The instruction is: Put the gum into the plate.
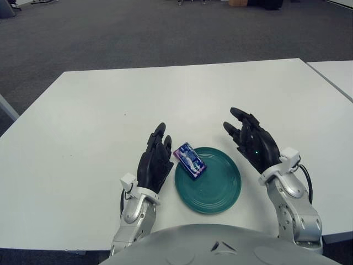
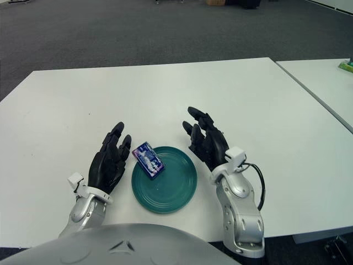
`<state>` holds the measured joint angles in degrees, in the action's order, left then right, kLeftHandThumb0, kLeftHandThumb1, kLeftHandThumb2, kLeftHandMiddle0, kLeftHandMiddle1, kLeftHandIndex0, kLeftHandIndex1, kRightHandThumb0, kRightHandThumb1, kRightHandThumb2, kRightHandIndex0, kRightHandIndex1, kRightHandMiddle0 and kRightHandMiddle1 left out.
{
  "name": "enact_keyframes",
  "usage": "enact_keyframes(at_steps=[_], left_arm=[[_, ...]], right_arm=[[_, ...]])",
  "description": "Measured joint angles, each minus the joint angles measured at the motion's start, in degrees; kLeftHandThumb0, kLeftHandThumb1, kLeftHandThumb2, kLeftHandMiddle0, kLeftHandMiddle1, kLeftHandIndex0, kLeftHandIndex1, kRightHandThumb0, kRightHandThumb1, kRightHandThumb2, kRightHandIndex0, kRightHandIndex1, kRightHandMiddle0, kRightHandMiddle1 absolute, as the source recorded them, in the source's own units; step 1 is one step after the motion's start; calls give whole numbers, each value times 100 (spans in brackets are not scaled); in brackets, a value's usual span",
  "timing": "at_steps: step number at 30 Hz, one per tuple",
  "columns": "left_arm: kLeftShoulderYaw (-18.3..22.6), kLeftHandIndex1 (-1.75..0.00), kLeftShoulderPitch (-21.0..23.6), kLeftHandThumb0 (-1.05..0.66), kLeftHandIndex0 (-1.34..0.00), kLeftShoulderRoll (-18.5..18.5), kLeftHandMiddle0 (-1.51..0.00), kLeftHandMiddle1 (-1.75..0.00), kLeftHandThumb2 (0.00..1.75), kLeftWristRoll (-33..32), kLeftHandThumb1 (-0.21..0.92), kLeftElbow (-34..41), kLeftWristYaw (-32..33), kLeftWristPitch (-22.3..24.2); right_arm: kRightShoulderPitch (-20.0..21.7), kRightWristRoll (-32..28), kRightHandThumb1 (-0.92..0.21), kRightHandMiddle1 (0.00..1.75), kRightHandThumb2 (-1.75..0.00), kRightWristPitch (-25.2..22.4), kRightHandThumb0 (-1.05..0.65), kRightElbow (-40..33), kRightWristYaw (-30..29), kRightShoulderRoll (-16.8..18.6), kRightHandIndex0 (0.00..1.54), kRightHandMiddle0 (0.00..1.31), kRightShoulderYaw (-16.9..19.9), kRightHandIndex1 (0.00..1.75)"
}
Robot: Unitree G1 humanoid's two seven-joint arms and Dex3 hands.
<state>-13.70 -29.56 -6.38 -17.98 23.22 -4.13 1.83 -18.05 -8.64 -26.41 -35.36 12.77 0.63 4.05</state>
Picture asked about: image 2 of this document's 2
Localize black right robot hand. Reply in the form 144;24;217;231
181;106;229;172

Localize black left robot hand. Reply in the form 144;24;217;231
88;121;132;195

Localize blue purple gum pack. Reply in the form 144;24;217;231
132;141;166;182

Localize teal ribbed plate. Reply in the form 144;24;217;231
131;146;199;216

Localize grey robot torso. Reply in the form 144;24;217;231
0;223;240;265

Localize white table with grey edge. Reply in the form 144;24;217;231
275;57;353;133

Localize black bulky background object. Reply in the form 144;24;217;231
224;0;261;8

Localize black table leg base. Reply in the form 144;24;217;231
324;235;349;256

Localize green packet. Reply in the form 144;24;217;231
338;57;353;73

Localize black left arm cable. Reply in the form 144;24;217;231
72;179;85;204

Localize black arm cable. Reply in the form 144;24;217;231
239;162;266;210
72;179;85;204

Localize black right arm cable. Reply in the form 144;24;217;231
239;162;266;210

